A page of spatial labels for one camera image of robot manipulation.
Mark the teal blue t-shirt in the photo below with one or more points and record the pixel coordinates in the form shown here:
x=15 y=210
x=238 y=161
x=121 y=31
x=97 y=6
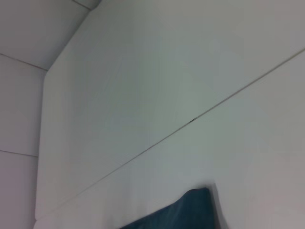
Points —
x=186 y=212

